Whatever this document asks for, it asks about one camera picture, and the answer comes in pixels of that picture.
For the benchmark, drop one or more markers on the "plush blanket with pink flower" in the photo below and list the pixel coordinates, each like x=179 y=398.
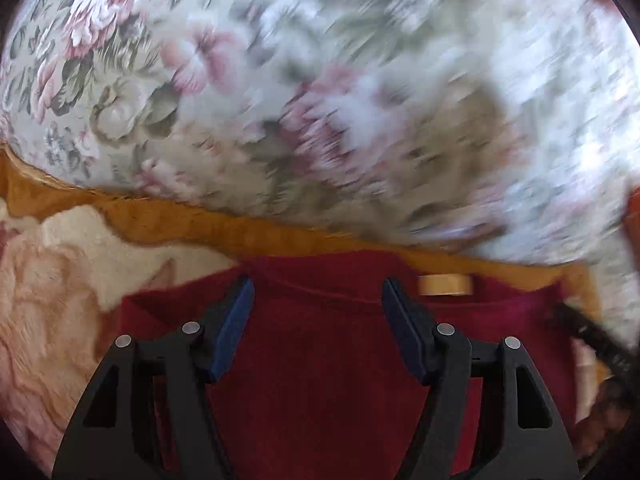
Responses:
x=60 y=310

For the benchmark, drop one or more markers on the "grey floral bedspread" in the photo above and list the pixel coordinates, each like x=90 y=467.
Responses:
x=250 y=85

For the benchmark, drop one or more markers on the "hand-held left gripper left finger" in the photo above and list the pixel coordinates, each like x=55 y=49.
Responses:
x=232 y=330

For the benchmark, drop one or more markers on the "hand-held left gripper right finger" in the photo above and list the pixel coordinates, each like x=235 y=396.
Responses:
x=405 y=330

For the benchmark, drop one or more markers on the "orange cushion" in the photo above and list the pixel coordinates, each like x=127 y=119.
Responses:
x=631 y=220

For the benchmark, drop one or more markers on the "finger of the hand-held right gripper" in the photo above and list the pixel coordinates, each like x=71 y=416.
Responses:
x=587 y=332

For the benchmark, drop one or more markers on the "dark red sweater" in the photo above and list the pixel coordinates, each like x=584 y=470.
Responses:
x=320 y=385

